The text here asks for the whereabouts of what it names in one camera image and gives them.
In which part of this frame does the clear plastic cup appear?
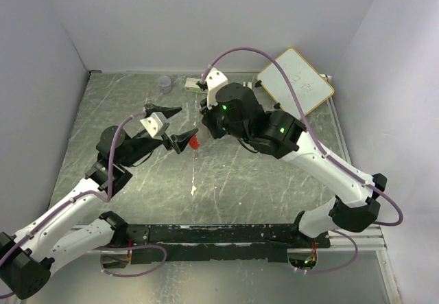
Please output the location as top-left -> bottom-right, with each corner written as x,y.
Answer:
158,75 -> 172,94

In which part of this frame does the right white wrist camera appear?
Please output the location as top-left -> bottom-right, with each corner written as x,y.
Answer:
196,67 -> 228,109

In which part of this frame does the white stapler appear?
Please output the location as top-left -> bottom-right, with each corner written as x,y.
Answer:
243,82 -> 253,89

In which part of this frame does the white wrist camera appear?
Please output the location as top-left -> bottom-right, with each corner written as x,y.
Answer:
140,112 -> 169,139
196,67 -> 228,109

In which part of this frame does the white green small box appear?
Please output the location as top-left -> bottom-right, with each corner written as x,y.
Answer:
184,78 -> 207,94

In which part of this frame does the small whiteboard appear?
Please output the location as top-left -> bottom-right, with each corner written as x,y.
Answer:
257,47 -> 334,119

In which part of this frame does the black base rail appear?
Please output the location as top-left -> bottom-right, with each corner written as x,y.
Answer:
99,222 -> 332,266

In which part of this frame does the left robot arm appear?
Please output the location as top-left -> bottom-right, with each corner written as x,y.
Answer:
1,103 -> 197,299

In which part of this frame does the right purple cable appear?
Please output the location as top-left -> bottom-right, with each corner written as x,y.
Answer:
200,46 -> 404,274

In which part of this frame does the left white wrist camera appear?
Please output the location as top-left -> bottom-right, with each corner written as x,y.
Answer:
140,112 -> 169,139

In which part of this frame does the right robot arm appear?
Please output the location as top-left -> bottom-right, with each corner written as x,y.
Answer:
200,83 -> 386,248

